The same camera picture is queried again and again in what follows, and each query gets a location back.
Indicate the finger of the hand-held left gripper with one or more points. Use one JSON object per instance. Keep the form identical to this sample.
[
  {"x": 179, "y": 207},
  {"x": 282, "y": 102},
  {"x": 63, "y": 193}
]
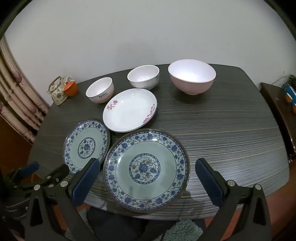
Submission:
[
  {"x": 56, "y": 173},
  {"x": 30, "y": 168}
]

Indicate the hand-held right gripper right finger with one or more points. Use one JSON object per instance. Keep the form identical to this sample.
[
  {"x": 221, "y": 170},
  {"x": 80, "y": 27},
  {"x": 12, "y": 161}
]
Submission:
[{"x": 208, "y": 183}]

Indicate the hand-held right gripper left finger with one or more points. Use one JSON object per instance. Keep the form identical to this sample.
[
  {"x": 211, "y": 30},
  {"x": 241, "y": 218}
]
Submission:
[{"x": 85, "y": 183}]

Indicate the small blue floral plate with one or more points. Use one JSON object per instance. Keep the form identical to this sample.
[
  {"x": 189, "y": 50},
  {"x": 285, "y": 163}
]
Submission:
[{"x": 86, "y": 146}]

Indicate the large blue floral plate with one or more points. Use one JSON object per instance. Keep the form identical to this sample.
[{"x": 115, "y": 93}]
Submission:
[{"x": 148, "y": 169}]

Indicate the white plate with pink flowers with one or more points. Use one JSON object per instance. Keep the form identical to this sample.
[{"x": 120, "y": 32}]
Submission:
[{"x": 129, "y": 111}]

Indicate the small white printed bowl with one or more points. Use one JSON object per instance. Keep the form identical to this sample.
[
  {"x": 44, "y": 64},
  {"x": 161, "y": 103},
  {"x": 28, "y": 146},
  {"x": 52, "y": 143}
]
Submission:
[{"x": 101, "y": 92}]

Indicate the large pink bowl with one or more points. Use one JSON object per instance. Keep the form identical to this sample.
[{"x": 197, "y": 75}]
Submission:
[{"x": 192, "y": 71}]

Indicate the white bowl with blue pattern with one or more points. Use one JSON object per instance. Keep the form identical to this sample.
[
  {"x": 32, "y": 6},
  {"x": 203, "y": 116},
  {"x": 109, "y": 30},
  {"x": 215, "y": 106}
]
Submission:
[{"x": 143, "y": 76}]

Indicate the person's dark trousers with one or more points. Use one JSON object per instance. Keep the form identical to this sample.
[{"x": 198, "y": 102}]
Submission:
[{"x": 115, "y": 222}]

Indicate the green fluffy garment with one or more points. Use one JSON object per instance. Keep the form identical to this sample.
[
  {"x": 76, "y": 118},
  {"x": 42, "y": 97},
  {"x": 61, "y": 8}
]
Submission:
[{"x": 178, "y": 230}]

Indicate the beige patterned curtain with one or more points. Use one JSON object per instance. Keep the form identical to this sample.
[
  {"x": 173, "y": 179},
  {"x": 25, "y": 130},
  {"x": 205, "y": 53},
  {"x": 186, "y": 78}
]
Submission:
[{"x": 13, "y": 92}]

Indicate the floral teapot ornament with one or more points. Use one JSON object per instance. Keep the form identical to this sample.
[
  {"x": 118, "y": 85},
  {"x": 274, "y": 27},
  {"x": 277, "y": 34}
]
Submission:
[{"x": 57, "y": 95}]

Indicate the orange cup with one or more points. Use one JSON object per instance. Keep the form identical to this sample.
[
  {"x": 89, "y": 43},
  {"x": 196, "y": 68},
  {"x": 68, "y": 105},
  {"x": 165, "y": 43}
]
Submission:
[{"x": 71, "y": 89}]

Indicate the dark wooden side cabinet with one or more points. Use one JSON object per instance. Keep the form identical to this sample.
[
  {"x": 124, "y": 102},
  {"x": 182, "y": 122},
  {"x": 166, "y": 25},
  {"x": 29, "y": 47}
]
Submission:
[{"x": 279, "y": 111}]

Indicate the blue box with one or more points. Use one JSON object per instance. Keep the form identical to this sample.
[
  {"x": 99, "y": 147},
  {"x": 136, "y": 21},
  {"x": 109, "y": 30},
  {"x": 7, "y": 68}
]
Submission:
[{"x": 291, "y": 92}]

